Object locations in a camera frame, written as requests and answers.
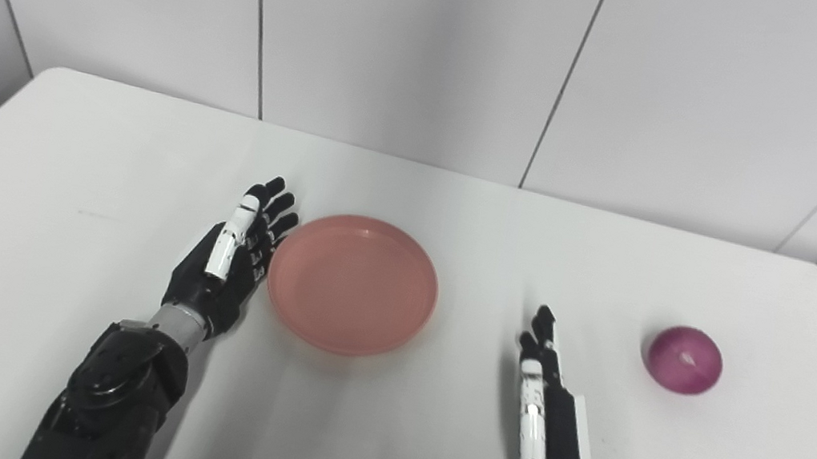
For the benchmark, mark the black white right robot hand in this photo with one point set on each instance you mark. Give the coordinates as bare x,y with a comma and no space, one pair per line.
562,447

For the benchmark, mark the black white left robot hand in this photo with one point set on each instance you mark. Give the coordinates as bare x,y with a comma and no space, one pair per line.
201,292

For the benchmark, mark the purple red onion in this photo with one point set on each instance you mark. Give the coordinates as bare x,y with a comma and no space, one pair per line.
684,361

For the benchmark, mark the pink round plate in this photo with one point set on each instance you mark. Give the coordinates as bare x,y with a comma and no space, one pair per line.
351,286

